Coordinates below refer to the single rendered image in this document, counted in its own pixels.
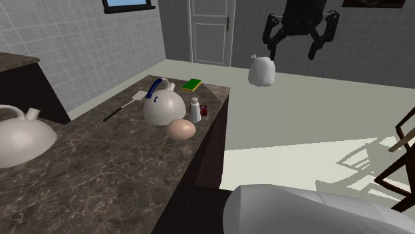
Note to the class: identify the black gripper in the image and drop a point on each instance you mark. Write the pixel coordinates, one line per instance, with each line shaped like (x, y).
(303, 16)

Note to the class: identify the white panelled door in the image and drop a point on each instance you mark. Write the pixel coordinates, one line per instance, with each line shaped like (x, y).
(209, 32)

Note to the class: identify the green and yellow sponge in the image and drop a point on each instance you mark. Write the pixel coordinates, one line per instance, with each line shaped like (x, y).
(191, 85)

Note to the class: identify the small red box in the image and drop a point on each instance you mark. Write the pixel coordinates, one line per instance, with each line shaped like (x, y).
(204, 110)

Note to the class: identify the white salt shaker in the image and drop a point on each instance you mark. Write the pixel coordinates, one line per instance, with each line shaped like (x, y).
(194, 111)

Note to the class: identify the beige egg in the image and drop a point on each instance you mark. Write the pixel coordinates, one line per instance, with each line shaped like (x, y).
(181, 129)

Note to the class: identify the dark wooden chair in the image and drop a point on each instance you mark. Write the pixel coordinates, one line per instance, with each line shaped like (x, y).
(397, 168)

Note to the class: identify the dark cabinet with marbled top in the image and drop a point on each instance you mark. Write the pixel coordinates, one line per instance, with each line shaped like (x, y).
(26, 90)

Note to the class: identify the plain white kettle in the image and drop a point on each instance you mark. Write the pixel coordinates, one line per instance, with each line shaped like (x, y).
(22, 139)

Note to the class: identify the dark framed wall picture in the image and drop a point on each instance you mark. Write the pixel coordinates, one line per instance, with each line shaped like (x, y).
(373, 3)

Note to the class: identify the window with black frame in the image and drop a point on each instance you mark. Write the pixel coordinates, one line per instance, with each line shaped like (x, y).
(128, 4)

